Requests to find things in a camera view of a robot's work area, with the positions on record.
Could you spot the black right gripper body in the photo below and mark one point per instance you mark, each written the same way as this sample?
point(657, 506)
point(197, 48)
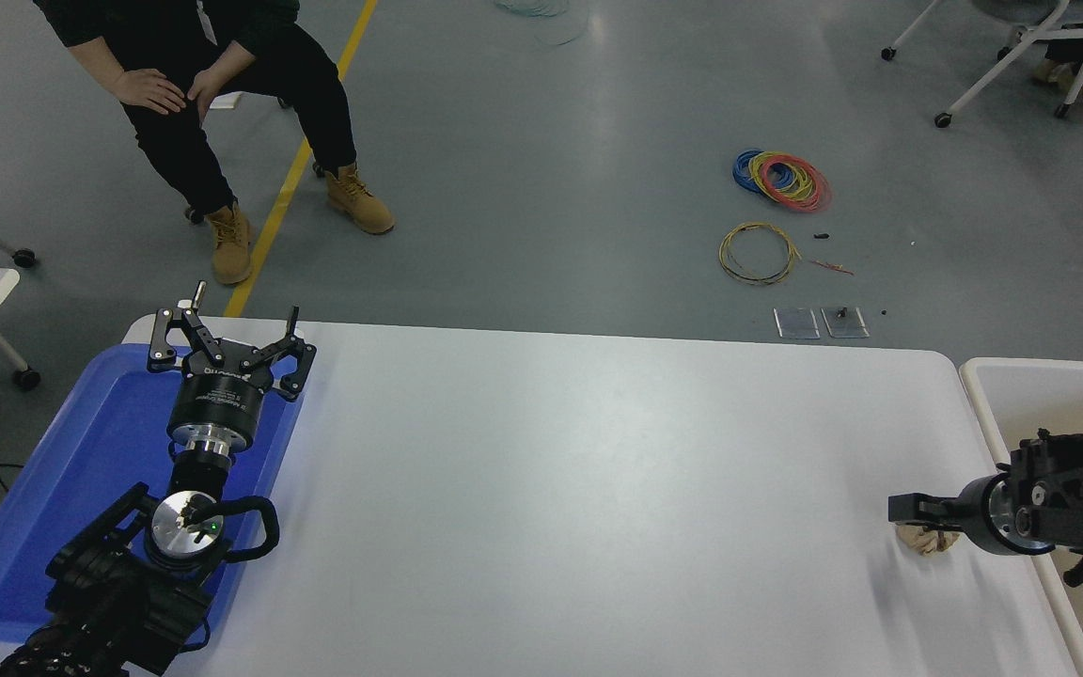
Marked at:
point(976, 512)

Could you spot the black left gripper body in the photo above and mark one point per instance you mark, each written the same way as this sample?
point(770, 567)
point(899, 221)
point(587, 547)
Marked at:
point(217, 400)

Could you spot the tan paper ball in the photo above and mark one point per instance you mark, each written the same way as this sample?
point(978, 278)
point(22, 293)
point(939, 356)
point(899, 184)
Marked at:
point(922, 543)

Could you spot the person's right forearm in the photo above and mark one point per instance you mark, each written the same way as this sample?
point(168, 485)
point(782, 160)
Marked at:
point(95, 61)

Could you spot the person's left forearm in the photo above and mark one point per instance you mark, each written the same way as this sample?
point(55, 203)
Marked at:
point(231, 58)

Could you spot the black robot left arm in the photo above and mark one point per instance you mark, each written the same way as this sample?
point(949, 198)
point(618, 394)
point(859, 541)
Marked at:
point(100, 611)

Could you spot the person's left hand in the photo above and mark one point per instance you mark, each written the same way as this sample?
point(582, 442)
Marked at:
point(201, 92)

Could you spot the person's right hand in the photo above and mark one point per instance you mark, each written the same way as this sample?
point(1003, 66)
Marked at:
point(151, 92)

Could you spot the small metal pin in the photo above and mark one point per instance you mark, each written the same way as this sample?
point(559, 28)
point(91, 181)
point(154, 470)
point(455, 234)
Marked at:
point(198, 296)

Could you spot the large pale bin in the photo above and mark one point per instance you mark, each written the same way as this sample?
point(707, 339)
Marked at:
point(1030, 404)

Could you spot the blue plastic tray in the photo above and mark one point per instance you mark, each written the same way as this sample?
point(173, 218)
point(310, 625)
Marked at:
point(81, 451)

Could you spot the clear plastic plate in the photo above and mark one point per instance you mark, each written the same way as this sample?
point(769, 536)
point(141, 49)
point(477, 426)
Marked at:
point(796, 323)
point(844, 324)

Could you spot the seated person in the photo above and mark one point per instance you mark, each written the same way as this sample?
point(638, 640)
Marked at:
point(175, 141)

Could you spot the stack of clear discs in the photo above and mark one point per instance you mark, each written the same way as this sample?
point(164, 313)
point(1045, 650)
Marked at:
point(556, 23)

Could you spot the white rolling chair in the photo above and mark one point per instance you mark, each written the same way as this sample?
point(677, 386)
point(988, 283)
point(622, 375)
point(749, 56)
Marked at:
point(993, 80)

